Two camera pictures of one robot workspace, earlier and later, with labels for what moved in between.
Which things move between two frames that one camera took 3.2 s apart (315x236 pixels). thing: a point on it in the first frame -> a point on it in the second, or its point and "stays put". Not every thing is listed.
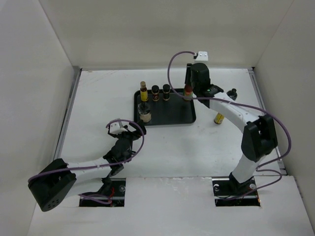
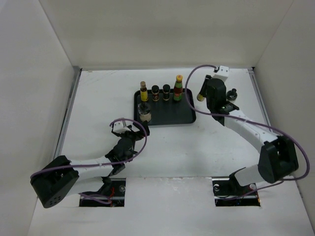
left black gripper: (136, 134) stays put
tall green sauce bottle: (188, 91) -> (178, 88)
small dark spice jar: (166, 91) stays put
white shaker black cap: (144, 112) stays put
